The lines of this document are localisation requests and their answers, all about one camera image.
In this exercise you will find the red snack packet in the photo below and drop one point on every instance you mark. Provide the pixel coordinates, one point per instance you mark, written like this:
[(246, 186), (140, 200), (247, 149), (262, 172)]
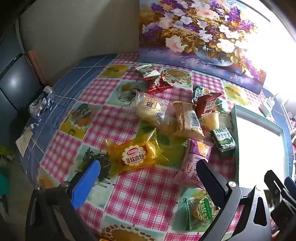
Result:
[(167, 82), (153, 85)]

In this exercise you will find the teal plastic item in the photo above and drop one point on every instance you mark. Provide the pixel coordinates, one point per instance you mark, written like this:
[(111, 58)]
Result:
[(4, 183)]

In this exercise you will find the bun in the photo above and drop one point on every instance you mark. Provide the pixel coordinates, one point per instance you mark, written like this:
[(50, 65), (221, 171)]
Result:
[(149, 107)]

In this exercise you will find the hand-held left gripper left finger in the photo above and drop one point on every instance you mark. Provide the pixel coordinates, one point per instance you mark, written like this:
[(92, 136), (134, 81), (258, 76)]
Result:
[(85, 183)]

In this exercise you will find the yellow jelly cup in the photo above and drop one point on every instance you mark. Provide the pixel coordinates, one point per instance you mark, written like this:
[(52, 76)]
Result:
[(212, 119)]

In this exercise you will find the brown wooden board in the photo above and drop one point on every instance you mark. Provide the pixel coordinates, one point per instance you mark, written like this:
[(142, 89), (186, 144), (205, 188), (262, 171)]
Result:
[(34, 67)]

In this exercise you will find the white paper slip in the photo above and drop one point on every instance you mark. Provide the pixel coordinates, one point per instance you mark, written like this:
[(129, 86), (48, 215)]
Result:
[(24, 140)]

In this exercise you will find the crumpled plastic bottle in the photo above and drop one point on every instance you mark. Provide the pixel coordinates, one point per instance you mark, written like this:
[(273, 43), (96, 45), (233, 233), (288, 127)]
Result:
[(40, 104)]

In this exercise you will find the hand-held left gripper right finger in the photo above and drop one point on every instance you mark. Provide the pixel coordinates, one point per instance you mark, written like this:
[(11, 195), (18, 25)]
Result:
[(212, 180)]

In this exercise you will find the grey refrigerator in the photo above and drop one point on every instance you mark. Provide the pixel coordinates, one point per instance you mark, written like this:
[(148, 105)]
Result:
[(18, 76)]

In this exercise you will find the tan cracker packet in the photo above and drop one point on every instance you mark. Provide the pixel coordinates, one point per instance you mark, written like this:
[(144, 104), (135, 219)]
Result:
[(187, 120)]

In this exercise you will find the green cake packet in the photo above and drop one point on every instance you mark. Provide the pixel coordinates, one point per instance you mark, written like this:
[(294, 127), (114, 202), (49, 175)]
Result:
[(201, 210)]

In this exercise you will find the red drink carton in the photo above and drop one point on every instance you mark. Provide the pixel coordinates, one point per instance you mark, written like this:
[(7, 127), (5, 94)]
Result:
[(208, 104)]

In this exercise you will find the dark green biscuit packet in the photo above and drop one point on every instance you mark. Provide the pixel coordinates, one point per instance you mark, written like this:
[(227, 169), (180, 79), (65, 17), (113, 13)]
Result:
[(223, 139)]

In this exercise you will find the white snack packet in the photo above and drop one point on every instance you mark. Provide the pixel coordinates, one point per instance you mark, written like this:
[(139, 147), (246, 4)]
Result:
[(145, 69)]

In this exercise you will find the pink bread packet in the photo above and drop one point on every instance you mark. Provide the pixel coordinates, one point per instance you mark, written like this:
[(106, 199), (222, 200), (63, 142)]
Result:
[(194, 160)]

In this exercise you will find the pink checkered tablecloth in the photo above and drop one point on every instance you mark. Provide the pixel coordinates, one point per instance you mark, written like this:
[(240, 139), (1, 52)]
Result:
[(138, 197)]

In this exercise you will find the teal rimmed white box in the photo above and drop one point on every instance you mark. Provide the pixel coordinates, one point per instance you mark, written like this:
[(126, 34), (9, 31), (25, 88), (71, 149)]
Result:
[(259, 148)]

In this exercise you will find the green white cookie packet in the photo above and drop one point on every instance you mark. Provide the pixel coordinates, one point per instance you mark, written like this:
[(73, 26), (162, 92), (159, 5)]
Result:
[(198, 92)]

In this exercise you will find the yellow bread packet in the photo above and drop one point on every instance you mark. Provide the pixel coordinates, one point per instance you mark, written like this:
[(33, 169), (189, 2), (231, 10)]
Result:
[(136, 155)]

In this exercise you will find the floral painting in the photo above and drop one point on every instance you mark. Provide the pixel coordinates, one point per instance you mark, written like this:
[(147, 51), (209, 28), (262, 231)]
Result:
[(198, 34)]

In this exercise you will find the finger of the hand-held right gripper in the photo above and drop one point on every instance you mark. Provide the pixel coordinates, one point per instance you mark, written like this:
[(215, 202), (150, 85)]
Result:
[(275, 185), (290, 184)]

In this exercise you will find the green plastic item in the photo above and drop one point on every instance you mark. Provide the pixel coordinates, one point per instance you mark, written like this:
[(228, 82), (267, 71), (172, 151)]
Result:
[(5, 153)]

